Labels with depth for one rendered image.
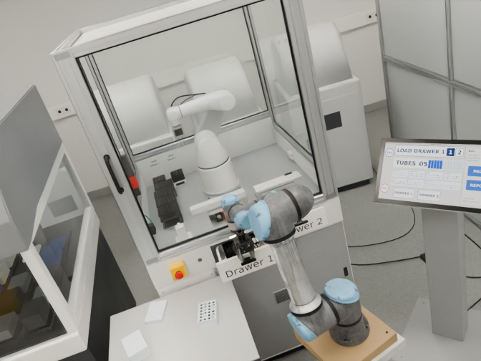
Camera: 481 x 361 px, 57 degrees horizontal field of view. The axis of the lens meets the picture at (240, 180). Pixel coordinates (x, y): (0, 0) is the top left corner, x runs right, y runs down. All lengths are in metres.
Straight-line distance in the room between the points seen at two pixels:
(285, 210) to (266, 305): 1.18
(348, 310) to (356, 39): 4.26
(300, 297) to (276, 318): 1.05
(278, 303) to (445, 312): 0.88
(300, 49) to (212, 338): 1.29
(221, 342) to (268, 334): 0.73
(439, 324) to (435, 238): 0.58
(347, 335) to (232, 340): 0.50
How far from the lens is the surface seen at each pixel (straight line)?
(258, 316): 2.57
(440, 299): 2.63
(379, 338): 1.80
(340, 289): 1.66
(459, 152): 2.15
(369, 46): 5.64
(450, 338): 2.82
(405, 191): 2.17
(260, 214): 1.40
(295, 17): 1.99
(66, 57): 1.90
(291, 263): 1.50
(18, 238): 1.90
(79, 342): 2.18
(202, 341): 2.02
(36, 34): 5.25
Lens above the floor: 2.15
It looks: 26 degrees down
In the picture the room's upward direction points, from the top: 17 degrees counter-clockwise
